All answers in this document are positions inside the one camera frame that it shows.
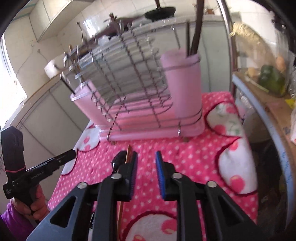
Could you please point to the green pepper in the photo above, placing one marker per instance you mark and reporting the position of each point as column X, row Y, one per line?
column 272, row 80

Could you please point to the black plastic spoon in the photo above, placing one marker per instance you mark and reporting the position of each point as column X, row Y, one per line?
column 118, row 160

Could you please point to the glass bowl of vegetables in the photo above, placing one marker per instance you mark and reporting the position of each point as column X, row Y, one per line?
column 283, row 63

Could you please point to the black wok wooden handle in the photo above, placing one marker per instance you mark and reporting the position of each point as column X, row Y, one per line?
column 160, row 13

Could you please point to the dark brown chopstick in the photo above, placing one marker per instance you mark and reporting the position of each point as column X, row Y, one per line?
column 198, row 26
column 187, row 38

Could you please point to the person's left hand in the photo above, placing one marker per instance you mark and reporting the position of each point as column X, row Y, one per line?
column 38, row 210

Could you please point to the white rice cooker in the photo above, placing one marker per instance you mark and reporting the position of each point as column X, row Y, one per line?
column 54, row 68

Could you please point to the pink drip tray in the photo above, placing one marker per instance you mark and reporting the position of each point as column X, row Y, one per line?
column 144, row 125

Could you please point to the pink plastic cup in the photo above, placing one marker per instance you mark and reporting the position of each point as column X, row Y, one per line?
column 89, row 101
column 183, row 77

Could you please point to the left pink plastic cup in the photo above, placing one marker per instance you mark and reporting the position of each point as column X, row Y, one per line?
column 89, row 101

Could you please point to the napa cabbage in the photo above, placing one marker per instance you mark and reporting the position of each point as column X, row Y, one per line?
column 252, row 45

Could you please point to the pink polka dot blanket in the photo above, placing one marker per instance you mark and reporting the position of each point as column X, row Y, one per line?
column 221, row 154

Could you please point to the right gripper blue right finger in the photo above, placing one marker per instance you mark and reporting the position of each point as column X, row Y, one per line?
column 203, row 210

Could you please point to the right pink plastic cup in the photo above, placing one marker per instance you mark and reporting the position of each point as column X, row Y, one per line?
column 183, row 77

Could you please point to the wire utensil drying rack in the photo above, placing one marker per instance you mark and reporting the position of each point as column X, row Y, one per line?
column 127, row 70

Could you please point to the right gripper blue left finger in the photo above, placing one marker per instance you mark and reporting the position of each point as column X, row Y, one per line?
column 90, row 211

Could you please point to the steel shelf rack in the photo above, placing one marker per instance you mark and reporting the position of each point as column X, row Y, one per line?
column 273, row 111

